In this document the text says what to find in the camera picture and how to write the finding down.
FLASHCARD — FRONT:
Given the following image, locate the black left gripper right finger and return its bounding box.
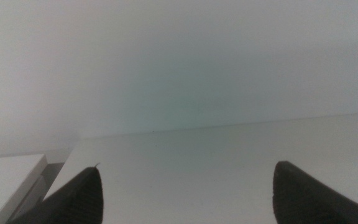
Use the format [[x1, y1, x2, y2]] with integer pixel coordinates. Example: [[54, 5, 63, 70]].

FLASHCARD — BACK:
[[272, 161, 358, 224]]

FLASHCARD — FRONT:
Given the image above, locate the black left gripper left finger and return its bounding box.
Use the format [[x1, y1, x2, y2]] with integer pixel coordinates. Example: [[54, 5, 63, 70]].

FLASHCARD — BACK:
[[7, 166, 104, 224]]

